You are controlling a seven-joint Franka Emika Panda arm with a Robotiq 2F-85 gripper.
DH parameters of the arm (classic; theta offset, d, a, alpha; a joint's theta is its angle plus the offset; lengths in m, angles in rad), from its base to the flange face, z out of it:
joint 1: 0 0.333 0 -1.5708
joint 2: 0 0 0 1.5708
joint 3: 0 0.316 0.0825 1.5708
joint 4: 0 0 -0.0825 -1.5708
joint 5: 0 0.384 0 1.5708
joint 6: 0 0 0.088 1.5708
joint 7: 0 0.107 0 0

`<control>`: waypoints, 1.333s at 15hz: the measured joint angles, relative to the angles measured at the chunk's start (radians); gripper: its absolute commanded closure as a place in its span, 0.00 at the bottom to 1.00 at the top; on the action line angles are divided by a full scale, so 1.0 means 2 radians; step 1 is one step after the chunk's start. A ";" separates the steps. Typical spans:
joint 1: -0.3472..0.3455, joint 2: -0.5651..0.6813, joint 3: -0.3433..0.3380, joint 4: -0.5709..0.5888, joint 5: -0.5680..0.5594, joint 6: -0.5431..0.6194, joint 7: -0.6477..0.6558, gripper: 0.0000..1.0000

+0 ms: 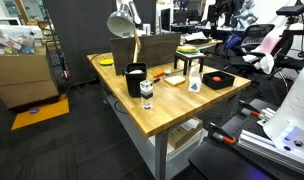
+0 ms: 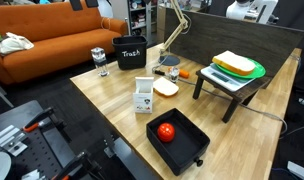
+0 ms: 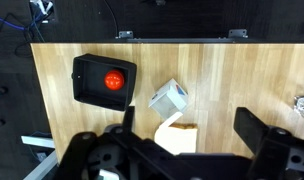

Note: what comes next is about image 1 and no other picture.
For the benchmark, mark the cardboard box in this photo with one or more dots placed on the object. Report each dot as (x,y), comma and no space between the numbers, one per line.
(183,135)

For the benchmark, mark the wooden cabinet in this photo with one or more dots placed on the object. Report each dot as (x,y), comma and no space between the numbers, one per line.
(22,76)

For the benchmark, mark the yellow sponge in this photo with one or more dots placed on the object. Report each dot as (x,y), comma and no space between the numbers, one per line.
(187,48)

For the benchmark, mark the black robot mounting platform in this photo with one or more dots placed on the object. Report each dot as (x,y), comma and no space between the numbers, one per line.
(218,163)

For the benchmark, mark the yellow disc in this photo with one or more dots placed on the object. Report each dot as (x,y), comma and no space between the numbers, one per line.
(106,62)

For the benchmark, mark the small glass jar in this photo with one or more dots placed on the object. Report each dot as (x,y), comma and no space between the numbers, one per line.
(167,72)

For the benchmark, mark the grey metal desk frame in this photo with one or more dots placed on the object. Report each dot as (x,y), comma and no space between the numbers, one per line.
(160,156)

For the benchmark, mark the white cloth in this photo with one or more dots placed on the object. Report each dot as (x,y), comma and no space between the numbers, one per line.
(263,62)

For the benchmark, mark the aluminium extrusion bar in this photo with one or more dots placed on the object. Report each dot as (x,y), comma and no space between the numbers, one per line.
(258,141)

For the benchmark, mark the black keyboard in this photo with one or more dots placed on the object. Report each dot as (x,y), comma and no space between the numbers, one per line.
(55,58)

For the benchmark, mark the blue tape roll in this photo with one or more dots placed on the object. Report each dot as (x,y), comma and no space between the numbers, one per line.
(34,110)

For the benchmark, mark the white storage box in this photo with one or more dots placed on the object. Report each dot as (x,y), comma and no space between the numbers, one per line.
(192,149)

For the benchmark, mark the clear plastic storage bin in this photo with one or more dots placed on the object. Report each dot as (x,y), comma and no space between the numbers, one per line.
(12,40)

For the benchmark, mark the pink cloth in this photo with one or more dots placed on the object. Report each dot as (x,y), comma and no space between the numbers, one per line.
(270,44)

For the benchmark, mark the orange floor mat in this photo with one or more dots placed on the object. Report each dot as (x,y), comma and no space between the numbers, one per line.
(42,115)

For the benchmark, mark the blue backpack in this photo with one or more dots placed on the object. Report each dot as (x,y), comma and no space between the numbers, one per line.
(232,42)

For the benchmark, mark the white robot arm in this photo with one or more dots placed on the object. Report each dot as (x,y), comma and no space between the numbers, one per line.
(295,113)

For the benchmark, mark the black mesh office chair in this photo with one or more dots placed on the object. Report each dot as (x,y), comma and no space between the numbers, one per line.
(258,35)

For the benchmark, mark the black box with red light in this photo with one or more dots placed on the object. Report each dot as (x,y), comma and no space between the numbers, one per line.
(226,84)

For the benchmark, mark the red tomato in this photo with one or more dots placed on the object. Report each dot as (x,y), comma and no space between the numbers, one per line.
(216,79)

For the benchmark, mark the white paper sheets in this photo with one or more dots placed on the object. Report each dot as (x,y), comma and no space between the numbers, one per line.
(195,36)

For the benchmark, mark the black trash bin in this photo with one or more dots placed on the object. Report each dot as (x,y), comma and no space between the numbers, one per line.
(135,86)

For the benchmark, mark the white crumpled paper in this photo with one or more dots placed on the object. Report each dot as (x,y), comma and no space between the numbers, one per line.
(136,71)

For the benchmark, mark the grey desk lamp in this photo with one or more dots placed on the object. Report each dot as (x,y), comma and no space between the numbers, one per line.
(120,23)

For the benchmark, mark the clear glass mill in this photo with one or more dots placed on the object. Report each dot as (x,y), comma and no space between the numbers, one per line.
(146,90)

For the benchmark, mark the dark partition panel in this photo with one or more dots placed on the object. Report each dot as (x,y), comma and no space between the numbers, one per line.
(78,36)

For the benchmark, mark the white carton box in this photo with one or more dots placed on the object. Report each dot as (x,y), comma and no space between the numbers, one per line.
(194,83)

